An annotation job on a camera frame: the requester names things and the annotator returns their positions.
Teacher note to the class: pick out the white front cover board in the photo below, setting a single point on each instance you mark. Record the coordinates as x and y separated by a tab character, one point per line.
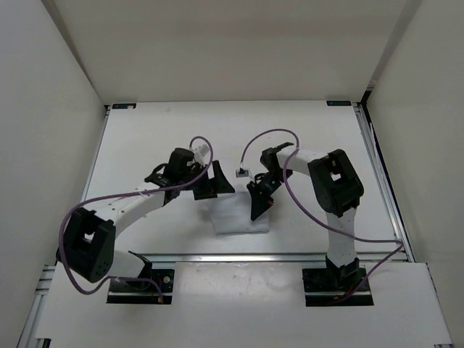
249	305

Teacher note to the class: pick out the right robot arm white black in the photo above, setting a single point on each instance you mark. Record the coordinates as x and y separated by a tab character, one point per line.
337	189

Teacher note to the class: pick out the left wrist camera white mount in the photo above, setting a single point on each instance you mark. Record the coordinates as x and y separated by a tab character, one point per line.
200	154

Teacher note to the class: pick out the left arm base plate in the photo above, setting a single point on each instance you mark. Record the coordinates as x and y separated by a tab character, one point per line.
144	292

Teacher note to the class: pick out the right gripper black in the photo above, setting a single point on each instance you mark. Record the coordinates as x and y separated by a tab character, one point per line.
260	201

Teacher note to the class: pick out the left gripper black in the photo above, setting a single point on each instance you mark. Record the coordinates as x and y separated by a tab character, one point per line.
217	183

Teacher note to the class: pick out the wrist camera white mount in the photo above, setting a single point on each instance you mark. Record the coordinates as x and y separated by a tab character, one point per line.
243	173
200	154

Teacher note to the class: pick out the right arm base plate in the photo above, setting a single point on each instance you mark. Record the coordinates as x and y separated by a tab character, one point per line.
321	289

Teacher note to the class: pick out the white skirt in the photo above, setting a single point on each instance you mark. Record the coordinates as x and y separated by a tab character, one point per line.
230	214

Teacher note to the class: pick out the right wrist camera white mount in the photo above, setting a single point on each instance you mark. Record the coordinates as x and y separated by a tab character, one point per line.
243	173

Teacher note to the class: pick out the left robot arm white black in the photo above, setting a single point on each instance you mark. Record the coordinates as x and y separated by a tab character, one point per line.
87	244

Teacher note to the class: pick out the right blue corner sticker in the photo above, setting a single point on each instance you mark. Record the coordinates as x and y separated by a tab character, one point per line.
338	103

